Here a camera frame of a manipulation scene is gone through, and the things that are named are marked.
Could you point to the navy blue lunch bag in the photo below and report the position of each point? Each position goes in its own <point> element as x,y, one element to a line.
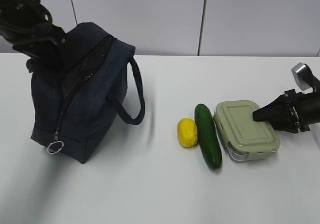
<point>75,107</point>

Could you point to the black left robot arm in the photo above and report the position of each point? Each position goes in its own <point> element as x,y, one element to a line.
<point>28,26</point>

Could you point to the green cucumber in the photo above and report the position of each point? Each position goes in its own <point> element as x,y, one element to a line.
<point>207,137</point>

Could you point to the green lidded glass container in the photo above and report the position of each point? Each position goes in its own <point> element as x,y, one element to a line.
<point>242,137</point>

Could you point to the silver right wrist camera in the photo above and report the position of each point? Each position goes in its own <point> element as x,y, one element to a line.
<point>303,76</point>

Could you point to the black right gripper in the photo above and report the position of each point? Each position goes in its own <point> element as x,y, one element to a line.
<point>303,110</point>

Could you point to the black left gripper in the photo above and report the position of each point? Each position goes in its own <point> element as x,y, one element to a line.
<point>28,26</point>

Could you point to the yellow lemon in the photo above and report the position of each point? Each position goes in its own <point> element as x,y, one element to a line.
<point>187,133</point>

